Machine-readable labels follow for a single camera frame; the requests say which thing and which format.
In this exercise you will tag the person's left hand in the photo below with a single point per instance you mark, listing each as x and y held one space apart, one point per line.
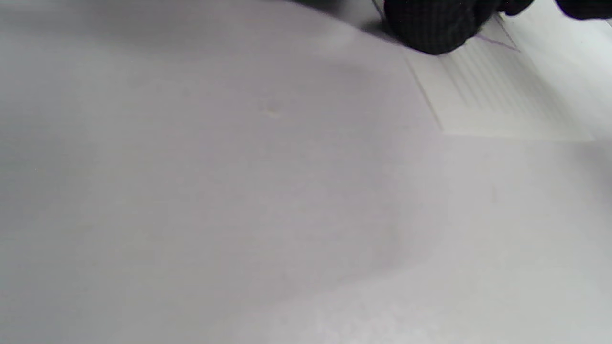
437 24

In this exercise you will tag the white lined paper sheet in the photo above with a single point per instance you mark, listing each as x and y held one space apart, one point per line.
492 98

